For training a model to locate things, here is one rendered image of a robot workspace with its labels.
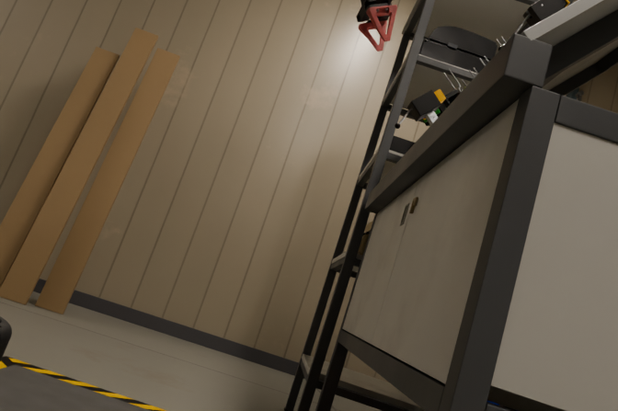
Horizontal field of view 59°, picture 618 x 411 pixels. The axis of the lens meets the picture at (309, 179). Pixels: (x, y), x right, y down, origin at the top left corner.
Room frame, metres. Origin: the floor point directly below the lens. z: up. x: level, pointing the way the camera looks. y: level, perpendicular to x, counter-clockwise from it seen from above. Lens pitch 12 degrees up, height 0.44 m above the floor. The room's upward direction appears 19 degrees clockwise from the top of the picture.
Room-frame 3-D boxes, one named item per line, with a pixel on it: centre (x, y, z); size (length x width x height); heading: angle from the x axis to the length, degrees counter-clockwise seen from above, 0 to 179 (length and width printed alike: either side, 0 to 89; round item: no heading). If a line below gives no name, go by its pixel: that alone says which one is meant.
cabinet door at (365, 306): (1.52, -0.26, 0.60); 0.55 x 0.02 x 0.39; 179
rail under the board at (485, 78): (1.25, -0.23, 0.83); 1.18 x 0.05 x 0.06; 179
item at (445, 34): (2.07, -0.39, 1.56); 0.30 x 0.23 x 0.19; 91
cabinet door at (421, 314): (0.97, -0.25, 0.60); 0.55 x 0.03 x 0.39; 179
